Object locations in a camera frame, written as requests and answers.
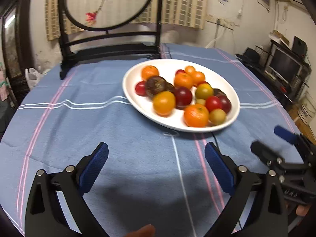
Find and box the tan longan fruit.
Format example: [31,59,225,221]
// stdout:
[209,109,227,125]

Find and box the red cherry tomato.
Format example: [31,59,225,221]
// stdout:
[205,96,222,112]
[197,81,210,86]

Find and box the small mandarin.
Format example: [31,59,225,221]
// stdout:
[183,104,209,127]

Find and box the yellow round fruit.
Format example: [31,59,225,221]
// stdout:
[195,83,214,100]

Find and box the large orange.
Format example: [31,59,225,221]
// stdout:
[174,73,193,90]

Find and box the dark brown passion fruit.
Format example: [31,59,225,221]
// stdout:
[165,82,176,93]

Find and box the person's right hand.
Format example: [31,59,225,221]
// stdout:
[285,201,312,217]

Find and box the person's left hand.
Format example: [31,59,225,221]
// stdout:
[124,224,156,237]

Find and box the computer monitor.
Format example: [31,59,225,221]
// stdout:
[266,45,302,84]

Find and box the blue striped tablecloth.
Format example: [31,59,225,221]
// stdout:
[1,44,301,236]

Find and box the dark passion fruit on plate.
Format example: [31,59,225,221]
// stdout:
[213,88,226,97]

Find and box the halved tan longan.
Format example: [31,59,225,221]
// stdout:
[196,99,206,106]

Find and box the black speaker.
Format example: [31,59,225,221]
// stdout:
[292,36,308,59]

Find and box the small orange kumquat front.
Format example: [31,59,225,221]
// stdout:
[191,71,205,87]

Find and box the small orange kumquat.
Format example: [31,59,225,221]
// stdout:
[184,66,196,74]
[191,71,205,87]

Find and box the orange yellow tomato on plate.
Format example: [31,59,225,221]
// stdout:
[153,91,176,117]

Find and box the small red tomato left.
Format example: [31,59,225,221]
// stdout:
[135,81,147,97]

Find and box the small red tomato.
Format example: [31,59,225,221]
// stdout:
[135,81,147,97]
[175,70,186,75]

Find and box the white plastic bag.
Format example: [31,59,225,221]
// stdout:
[25,68,44,90]

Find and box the small orange kumquat back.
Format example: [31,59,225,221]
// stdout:
[184,66,196,74]

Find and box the small red tomato back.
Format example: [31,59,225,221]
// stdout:
[175,70,186,75]

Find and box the mandarin at plate back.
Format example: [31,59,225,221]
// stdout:
[141,65,159,81]

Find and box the white oval plate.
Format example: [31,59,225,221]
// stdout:
[123,59,241,133]

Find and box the dark wooden cabinet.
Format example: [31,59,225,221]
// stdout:
[1,0,34,105]

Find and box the checked beige curtain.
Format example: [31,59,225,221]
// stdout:
[45,0,208,41]

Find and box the round embroidered screen stand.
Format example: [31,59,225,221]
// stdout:
[58,0,163,80]

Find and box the white wall power strip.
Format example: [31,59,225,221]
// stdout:
[206,14,240,31]

